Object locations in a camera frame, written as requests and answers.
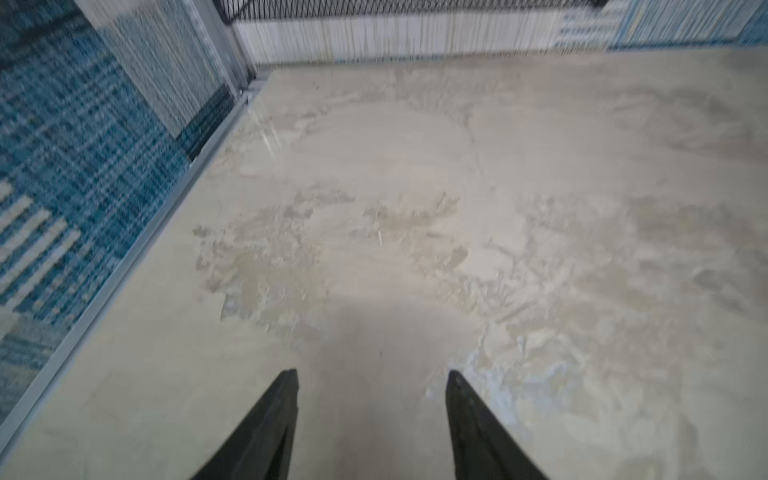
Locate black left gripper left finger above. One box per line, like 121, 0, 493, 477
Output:
192, 369, 299, 480

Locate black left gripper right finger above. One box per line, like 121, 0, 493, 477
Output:
445, 370, 547, 480

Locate black wire mesh shelf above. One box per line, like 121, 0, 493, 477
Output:
212, 0, 607, 25

